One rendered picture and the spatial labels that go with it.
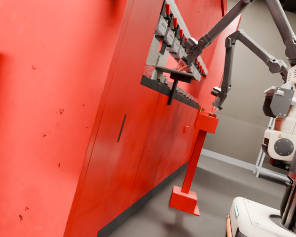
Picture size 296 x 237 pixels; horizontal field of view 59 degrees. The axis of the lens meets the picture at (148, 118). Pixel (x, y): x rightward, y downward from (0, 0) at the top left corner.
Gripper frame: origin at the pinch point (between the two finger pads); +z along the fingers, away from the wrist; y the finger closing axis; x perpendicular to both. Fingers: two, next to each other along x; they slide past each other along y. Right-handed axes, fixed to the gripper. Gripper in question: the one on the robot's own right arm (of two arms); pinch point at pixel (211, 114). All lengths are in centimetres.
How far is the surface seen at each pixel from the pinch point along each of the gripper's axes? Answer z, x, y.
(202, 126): 12.0, 15.4, 2.5
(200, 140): 22.9, 8.5, -2.6
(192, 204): 69, 16, -23
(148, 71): -1, 56, 54
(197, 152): 32.5, 8.6, -5.9
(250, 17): -217, -338, 3
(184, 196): 67, 16, -15
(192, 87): -25, -171, 26
